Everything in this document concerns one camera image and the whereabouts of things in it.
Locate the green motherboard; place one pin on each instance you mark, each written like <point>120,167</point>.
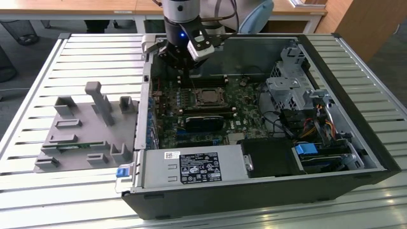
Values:
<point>248,117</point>

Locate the grey metal drive cage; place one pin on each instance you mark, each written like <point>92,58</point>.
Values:
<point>285,93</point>

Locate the long wooden desk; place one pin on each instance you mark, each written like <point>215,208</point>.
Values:
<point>95,6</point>

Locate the black open PC case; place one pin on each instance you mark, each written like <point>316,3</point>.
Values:
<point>253,198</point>

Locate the silver power supply unit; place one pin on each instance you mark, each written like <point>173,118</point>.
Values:
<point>159,164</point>

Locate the black plastic fan shroud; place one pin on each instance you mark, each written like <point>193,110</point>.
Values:
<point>269,157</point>

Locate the grey plastic parts rack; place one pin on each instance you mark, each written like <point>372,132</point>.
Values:
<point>88,124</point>

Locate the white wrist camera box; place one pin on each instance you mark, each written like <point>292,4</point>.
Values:
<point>200,47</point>

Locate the green RAM stick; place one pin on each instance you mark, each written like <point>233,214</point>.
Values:
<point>83,145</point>

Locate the blue disk carrier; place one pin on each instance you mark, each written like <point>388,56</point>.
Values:
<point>305,150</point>

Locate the small silver chipset heatsink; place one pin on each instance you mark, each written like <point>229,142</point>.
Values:
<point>236,138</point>

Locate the black mesh waste bin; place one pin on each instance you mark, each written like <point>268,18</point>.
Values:
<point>21,31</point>

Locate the blue plastic latch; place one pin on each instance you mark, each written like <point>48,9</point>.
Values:
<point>121,173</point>

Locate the black CPU socket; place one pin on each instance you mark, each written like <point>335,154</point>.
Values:
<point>197,104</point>

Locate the stack of books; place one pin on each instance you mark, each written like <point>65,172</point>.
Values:
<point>301,3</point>

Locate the brown wooden cabinet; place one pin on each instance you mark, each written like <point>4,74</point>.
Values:
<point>368,26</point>

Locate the black graphics card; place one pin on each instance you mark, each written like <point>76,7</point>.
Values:
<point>203,124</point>

